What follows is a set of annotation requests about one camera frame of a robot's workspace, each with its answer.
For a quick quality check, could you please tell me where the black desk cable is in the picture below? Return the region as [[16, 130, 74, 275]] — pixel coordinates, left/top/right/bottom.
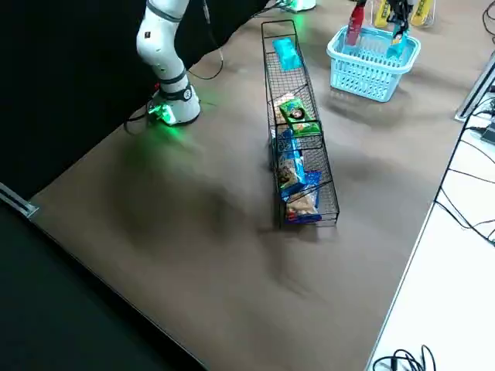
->
[[435, 84, 495, 248], [370, 344, 438, 371]]

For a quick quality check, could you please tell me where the long blue cookie packet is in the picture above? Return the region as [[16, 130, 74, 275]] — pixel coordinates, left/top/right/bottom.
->
[[275, 129, 307, 194]]

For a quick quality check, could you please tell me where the light blue plastic basket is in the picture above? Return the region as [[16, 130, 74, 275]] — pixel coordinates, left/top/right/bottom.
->
[[326, 25, 422, 104]]

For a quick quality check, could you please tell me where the teal cartoon chips bag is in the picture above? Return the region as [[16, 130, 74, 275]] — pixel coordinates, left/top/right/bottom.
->
[[387, 29, 407, 59]]

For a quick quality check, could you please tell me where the dark blue snack bag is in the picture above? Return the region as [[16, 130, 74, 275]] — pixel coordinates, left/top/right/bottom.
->
[[282, 169, 324, 226]]

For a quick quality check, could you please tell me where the aluminium frame bar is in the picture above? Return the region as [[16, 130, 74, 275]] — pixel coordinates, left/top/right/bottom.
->
[[0, 182, 40, 218]]

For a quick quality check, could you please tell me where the aluminium post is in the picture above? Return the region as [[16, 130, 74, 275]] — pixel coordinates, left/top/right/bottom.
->
[[455, 49, 495, 121]]

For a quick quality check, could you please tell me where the black base cable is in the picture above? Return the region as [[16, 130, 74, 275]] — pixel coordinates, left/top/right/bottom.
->
[[123, 104, 155, 135]]

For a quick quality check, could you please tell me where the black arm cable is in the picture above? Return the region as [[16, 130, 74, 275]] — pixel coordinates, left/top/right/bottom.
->
[[187, 0, 226, 81]]

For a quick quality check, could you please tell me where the green chips bag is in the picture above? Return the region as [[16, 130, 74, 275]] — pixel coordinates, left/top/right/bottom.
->
[[278, 97, 323, 137]]

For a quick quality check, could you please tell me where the teal wipes pack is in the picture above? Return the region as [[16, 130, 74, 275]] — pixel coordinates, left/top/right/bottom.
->
[[272, 37, 303, 73]]

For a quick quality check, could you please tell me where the red cola bottle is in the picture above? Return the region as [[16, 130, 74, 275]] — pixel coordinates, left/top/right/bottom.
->
[[345, 0, 367, 46]]

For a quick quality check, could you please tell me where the black wire rack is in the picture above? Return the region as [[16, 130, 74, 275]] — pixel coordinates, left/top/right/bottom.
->
[[261, 19, 341, 230]]

